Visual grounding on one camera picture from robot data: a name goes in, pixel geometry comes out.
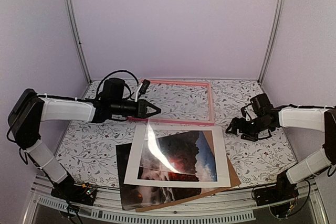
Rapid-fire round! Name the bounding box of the brown cardboard backing board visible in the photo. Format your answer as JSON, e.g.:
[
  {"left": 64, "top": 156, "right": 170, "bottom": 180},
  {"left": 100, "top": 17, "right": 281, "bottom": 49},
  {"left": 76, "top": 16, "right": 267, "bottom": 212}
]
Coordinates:
[{"left": 135, "top": 132, "right": 242, "bottom": 213}]

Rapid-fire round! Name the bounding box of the aluminium corner post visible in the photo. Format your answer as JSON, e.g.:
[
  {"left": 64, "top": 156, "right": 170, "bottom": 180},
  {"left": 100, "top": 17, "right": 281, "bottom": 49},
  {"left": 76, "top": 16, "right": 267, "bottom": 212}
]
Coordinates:
[
  {"left": 257, "top": 0, "right": 285, "bottom": 86},
  {"left": 64, "top": 0, "right": 92, "bottom": 84}
]

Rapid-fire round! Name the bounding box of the left aluminium corner post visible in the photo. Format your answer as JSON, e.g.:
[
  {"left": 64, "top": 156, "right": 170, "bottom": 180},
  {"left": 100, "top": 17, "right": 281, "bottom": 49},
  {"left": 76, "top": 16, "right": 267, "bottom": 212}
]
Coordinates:
[{"left": 64, "top": 0, "right": 92, "bottom": 84}]

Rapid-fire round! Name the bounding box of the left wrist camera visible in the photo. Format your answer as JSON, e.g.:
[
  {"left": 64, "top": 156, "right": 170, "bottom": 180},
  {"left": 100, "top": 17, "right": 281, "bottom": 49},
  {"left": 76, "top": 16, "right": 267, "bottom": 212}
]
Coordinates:
[{"left": 139, "top": 79, "right": 151, "bottom": 95}]

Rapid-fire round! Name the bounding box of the white photo mat board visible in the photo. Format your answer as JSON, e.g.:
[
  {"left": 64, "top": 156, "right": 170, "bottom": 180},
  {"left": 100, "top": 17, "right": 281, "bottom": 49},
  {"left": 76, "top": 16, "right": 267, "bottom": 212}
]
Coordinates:
[{"left": 124, "top": 125, "right": 231, "bottom": 188}]

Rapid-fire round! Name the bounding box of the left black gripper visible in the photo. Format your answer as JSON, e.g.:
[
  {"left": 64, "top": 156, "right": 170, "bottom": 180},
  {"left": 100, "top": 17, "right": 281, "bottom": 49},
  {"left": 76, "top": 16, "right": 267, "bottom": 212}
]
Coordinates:
[{"left": 111, "top": 99, "right": 161, "bottom": 119}]

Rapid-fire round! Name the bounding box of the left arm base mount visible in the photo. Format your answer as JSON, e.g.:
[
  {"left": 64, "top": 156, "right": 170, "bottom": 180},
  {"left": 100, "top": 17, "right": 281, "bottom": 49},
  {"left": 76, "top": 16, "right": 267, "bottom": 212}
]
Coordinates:
[{"left": 51, "top": 183, "right": 97, "bottom": 206}]

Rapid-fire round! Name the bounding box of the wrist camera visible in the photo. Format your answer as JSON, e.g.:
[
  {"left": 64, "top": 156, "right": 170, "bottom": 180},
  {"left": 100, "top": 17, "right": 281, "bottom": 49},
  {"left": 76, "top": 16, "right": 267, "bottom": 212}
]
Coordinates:
[
  {"left": 139, "top": 79, "right": 151, "bottom": 95},
  {"left": 240, "top": 104, "right": 252, "bottom": 121}
]

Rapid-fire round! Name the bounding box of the landscape photo print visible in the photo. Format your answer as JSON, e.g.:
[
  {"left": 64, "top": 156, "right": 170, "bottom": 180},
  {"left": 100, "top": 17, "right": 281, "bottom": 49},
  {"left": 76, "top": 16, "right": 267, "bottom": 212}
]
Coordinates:
[{"left": 116, "top": 131, "right": 217, "bottom": 210}]

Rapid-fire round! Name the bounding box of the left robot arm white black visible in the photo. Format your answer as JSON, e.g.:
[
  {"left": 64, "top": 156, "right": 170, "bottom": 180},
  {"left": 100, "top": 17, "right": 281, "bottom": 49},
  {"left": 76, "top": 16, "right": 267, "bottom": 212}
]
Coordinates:
[{"left": 6, "top": 78, "right": 161, "bottom": 200}]

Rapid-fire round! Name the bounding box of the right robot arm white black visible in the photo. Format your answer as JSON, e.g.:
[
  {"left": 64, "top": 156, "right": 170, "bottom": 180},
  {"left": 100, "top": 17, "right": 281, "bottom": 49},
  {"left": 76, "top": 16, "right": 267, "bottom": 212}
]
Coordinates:
[{"left": 225, "top": 93, "right": 335, "bottom": 201}]

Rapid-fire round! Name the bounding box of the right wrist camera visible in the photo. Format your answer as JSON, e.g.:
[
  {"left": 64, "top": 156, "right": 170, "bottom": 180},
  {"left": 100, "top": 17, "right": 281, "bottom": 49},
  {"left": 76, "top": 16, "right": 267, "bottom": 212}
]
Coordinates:
[{"left": 240, "top": 104, "right": 252, "bottom": 121}]

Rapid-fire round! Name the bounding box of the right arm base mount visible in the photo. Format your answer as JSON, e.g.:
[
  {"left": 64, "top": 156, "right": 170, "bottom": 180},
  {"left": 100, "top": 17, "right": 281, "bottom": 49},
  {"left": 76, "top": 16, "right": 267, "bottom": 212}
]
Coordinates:
[{"left": 251, "top": 186, "right": 299, "bottom": 219}]

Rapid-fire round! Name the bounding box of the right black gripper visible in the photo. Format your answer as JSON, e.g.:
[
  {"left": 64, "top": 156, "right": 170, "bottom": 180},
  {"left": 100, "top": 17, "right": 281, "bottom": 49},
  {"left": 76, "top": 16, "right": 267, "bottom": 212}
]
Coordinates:
[{"left": 226, "top": 115, "right": 271, "bottom": 142}]

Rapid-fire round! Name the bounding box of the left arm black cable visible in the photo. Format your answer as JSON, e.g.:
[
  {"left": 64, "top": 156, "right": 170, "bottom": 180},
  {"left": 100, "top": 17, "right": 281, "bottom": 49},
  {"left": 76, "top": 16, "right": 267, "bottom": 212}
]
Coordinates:
[{"left": 96, "top": 70, "right": 140, "bottom": 101}]

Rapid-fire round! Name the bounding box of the right aluminium corner post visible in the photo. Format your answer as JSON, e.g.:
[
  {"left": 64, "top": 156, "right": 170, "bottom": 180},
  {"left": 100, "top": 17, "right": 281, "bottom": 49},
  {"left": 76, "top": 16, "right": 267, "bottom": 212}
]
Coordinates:
[{"left": 257, "top": 0, "right": 285, "bottom": 86}]

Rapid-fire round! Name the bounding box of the front aluminium rail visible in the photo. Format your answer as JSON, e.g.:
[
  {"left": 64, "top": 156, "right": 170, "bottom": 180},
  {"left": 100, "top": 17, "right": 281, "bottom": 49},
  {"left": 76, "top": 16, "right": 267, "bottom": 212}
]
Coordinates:
[{"left": 21, "top": 175, "right": 331, "bottom": 223}]

